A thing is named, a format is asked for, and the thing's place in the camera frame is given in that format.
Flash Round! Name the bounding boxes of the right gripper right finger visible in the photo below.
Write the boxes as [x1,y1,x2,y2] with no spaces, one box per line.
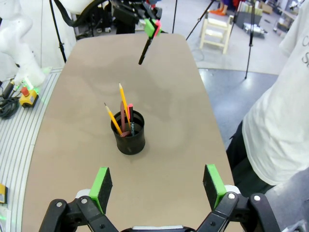
[195,164,282,232]

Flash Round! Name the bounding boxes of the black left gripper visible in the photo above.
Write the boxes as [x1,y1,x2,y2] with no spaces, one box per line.
[112,0,162,40]

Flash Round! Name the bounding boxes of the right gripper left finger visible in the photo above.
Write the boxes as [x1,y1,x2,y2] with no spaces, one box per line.
[38,166,120,232]

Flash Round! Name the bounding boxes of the black marker red caps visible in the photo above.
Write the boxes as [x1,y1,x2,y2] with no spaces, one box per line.
[138,19,162,65]
[127,103,136,136]

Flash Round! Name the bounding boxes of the yellow pencil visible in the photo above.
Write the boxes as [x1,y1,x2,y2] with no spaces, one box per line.
[104,102,123,136]
[118,83,131,130]

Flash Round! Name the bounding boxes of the dark red pen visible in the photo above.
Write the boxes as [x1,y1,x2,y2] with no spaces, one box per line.
[120,101,132,139]

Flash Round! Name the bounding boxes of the black mesh pen holder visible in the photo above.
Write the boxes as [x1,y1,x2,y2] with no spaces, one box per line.
[110,110,146,155]

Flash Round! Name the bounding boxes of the cream wooden chair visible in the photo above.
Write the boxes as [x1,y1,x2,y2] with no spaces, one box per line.
[199,14,234,54]

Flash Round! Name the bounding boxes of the orange shoes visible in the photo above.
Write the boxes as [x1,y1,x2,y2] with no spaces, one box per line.
[209,6,229,15]

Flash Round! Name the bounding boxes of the grey storage box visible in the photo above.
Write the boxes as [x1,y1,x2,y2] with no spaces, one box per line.
[235,0,265,29]

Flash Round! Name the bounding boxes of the person in white T-shirt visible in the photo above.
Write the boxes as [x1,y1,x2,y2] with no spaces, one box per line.
[225,7,309,194]

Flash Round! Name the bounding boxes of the grooved metal base platform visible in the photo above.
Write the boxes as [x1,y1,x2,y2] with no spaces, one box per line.
[0,67,64,232]

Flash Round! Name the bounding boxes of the yellow control box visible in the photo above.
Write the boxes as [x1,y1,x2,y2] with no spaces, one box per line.
[0,183,8,205]

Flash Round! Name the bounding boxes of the yellow emergency stop box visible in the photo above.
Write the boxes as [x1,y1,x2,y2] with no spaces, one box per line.
[18,86,40,109]

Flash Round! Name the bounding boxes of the black yellow plug tool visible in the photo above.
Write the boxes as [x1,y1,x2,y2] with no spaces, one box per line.
[1,77,20,99]

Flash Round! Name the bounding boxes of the black cable conduit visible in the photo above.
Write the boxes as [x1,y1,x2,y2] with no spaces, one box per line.
[53,0,99,28]

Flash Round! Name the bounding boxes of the black cable coil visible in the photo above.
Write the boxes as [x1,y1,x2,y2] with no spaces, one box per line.
[0,96,20,119]

